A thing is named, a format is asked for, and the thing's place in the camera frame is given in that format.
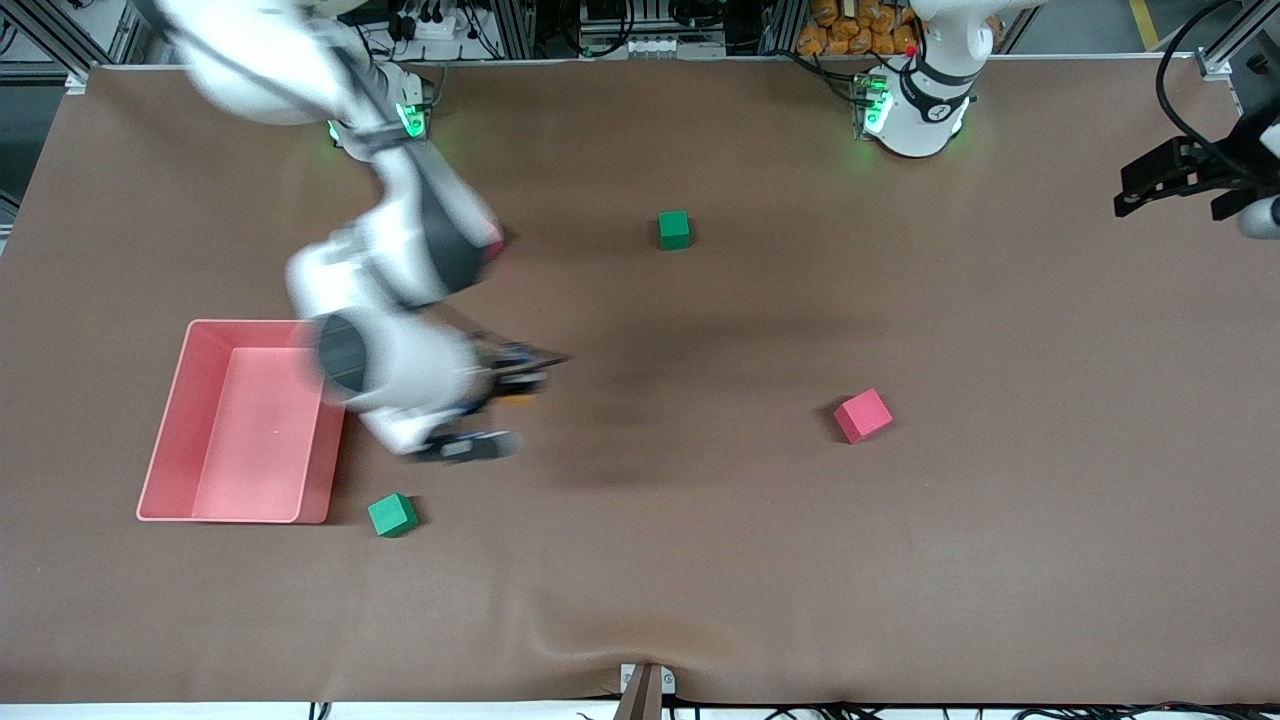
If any orange capped black push button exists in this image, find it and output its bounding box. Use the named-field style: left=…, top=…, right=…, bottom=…
left=498, top=345, right=549, bottom=407

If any brown table mat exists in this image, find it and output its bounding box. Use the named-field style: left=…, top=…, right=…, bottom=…
left=0, top=55, right=1280, bottom=706

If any pink plastic bin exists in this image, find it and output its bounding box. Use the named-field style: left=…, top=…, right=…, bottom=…
left=135, top=319, right=347, bottom=525

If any pile of orange objects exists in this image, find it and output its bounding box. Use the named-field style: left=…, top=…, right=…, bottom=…
left=797, top=0, right=921, bottom=57

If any white power strip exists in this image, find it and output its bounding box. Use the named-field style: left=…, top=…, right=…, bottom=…
left=395, top=8, right=461, bottom=41

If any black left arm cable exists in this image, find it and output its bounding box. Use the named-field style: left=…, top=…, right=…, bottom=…
left=1156, top=0, right=1251, bottom=151

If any aluminium frame profile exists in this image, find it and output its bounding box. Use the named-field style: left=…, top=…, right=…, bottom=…
left=0, top=0, right=151, bottom=96
left=1195, top=0, right=1280, bottom=81

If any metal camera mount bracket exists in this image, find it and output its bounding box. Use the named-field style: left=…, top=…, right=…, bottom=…
left=618, top=662, right=677, bottom=720

